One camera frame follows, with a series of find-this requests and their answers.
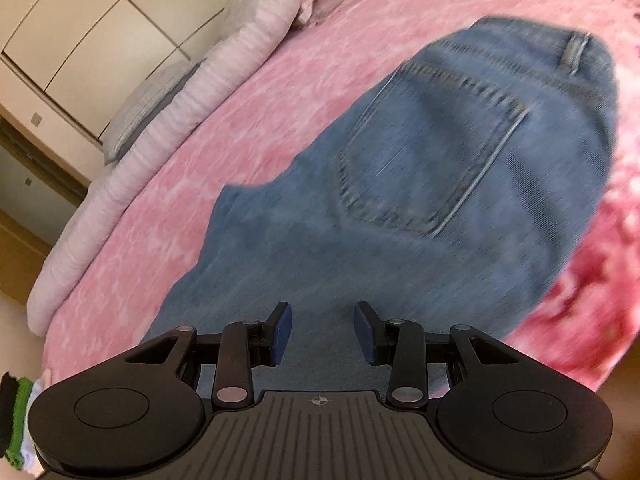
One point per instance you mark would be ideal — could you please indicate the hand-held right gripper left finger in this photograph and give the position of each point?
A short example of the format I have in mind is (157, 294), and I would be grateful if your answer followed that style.
(282, 332)

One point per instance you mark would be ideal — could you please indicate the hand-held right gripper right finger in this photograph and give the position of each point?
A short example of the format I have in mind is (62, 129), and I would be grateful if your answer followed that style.
(364, 332)

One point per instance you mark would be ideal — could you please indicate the blue denim jeans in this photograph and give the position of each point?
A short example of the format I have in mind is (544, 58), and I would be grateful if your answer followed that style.
(400, 210)

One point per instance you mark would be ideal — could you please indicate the pink floral blanket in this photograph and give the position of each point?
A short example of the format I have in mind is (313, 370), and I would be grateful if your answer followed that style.
(250, 125)

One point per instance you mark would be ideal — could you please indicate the striped light pink quilt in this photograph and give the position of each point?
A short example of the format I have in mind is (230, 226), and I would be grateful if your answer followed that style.
(165, 135)

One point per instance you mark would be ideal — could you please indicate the grey cushion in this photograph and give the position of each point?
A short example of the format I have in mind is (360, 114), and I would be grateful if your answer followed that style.
(145, 105)

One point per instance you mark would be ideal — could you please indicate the folded green garment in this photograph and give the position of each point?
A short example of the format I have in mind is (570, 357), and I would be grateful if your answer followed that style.
(19, 420)

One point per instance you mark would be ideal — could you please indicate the cream panelled wardrobe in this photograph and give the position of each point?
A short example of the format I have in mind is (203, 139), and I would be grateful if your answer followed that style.
(100, 35)

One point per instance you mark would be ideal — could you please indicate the small grey wall plate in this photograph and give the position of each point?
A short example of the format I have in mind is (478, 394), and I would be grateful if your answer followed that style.
(36, 120)

